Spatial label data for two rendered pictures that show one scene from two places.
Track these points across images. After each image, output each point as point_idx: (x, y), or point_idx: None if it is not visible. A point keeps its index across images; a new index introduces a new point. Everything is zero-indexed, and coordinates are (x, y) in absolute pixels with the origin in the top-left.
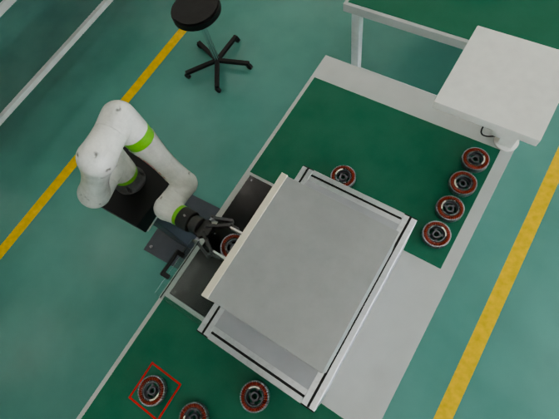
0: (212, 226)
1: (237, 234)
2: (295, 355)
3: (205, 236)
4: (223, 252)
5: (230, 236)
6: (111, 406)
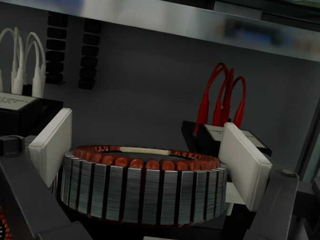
0: (87, 234)
1: (66, 155)
2: None
3: (247, 236)
4: (214, 160)
5: (106, 156)
6: None
